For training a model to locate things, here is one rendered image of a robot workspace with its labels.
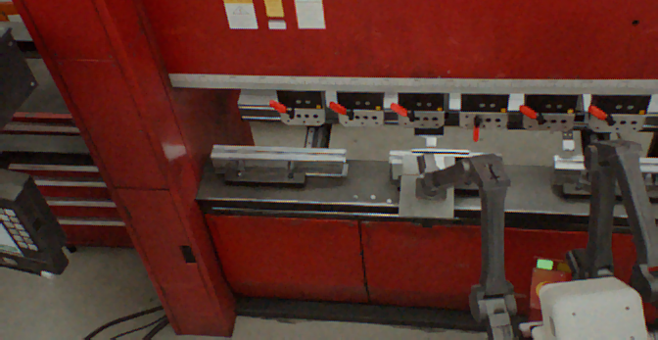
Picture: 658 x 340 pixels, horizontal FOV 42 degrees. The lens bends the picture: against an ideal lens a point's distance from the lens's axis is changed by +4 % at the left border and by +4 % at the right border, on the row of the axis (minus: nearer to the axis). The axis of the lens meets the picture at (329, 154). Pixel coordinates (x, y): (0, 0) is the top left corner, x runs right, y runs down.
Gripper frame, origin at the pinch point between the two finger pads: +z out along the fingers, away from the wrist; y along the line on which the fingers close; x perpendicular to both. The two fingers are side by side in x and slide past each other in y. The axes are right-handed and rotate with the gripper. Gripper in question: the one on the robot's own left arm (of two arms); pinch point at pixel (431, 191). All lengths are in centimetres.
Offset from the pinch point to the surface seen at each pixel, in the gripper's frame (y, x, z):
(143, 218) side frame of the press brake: 103, 13, 9
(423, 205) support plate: 2.4, 4.9, -1.7
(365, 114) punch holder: 22.5, -23.5, -12.3
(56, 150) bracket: 124, -6, -18
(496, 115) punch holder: -19.9, -24.1, -13.5
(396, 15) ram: 12, -45, -48
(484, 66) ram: -14.5, -35.3, -31.3
